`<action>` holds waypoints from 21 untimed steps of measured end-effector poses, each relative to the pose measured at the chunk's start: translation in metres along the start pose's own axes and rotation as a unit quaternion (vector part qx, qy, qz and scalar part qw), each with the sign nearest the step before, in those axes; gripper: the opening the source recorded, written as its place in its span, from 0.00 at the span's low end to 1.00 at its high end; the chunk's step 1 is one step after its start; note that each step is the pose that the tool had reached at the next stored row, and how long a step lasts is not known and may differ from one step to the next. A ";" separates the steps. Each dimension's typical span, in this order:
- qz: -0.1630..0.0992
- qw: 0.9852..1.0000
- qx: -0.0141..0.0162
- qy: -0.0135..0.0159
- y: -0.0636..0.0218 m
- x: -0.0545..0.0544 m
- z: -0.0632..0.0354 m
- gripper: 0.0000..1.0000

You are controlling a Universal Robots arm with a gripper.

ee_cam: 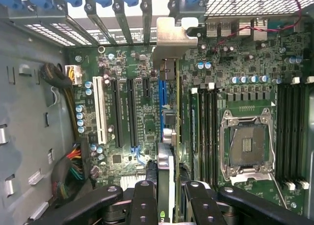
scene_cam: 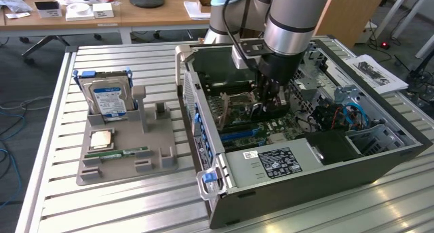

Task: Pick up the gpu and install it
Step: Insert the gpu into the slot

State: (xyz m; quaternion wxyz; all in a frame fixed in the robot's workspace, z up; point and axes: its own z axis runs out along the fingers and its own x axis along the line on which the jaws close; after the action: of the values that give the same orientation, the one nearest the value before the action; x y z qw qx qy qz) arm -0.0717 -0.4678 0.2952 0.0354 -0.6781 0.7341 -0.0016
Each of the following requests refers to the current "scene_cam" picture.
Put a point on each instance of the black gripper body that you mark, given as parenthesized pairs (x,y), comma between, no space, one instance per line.
(278,70)

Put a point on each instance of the graphics card with black fan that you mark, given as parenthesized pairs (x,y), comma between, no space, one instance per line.
(272,112)

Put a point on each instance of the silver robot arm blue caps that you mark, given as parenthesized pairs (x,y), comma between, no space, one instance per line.
(292,14)

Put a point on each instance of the green motherboard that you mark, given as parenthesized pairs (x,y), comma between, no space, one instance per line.
(296,125)

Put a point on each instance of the silver chipset heatsink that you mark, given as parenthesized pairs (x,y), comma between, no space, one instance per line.
(280,138)

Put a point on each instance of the blue expansion slot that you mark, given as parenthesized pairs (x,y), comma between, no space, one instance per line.
(237,135)

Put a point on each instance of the printed paper stack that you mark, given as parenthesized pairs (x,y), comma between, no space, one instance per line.
(376,75)

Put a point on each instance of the wooden cabinet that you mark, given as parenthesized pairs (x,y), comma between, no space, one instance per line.
(356,22)

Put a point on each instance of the small black lit device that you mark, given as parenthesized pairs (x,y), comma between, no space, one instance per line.
(385,45)

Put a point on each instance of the white papers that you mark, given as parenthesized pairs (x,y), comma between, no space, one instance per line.
(195,12)

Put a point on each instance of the silver disk bay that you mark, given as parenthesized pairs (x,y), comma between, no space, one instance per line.
(376,139)

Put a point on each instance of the wooden office desk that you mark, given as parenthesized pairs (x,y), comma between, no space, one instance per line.
(51,25)
(163,14)

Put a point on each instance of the grey power supply unit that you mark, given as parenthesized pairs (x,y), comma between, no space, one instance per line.
(243,172)

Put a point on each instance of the open dark PC case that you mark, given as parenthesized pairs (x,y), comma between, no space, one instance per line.
(305,192)

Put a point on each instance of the hard disk in blue carrier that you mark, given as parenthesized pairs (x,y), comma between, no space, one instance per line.
(109,101)

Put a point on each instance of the grey parts rack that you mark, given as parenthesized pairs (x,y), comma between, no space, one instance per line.
(129,141)

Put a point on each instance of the white cube box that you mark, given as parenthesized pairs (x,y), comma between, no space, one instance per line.
(102,11)

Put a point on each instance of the green RAM stick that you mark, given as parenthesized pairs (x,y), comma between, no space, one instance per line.
(115,153)

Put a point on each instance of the CPU chip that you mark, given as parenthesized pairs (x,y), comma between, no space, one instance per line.
(101,139)

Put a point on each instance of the white flat box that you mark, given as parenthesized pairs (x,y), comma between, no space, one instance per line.
(79,17)

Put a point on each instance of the white tape roll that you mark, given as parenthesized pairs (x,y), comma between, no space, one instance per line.
(79,8)

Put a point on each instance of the black chair base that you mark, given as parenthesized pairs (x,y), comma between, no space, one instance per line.
(45,41)

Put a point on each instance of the white box with black top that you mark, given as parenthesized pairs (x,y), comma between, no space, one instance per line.
(47,13)

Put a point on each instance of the white label card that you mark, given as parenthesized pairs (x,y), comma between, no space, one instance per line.
(16,15)

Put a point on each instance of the clear plastic bag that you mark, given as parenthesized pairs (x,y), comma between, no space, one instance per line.
(15,3)

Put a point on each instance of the white wrist camera on bracket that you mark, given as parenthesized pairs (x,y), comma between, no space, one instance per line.
(239,60)

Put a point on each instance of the white desk frame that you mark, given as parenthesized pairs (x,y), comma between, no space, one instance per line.
(425,46)

